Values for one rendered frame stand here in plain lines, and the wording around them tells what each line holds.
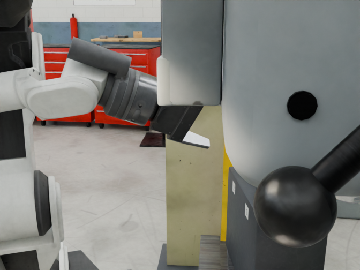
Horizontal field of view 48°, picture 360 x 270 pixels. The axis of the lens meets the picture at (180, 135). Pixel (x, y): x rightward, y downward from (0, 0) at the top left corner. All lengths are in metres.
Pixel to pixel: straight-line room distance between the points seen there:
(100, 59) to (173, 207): 1.65
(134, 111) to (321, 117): 0.52
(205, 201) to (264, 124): 2.04
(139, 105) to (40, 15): 9.40
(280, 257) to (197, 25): 0.52
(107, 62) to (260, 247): 0.38
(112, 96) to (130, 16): 8.80
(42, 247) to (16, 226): 0.10
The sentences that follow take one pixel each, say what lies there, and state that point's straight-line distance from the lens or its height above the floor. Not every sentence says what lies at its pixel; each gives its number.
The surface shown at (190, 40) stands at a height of 1.38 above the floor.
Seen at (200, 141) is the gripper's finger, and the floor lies 1.16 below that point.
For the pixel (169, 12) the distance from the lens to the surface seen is 0.25.
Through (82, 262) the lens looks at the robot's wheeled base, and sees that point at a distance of 1.52.
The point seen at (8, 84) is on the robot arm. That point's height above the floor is 1.29.
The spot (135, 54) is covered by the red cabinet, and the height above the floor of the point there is 0.94.
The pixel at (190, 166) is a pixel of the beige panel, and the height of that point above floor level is 0.63.
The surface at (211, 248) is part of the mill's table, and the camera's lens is 0.92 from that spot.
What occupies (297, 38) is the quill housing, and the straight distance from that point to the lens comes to 0.17.
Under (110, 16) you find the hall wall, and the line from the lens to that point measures 9.55.
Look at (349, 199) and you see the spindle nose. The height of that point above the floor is 1.28.
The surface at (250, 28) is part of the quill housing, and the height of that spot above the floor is 1.39.
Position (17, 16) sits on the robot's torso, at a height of 1.39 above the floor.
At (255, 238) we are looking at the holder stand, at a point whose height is 1.05.
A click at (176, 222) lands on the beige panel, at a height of 0.31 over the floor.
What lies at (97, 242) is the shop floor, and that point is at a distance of 2.73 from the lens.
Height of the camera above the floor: 1.40
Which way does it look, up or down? 17 degrees down
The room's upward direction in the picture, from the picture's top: straight up
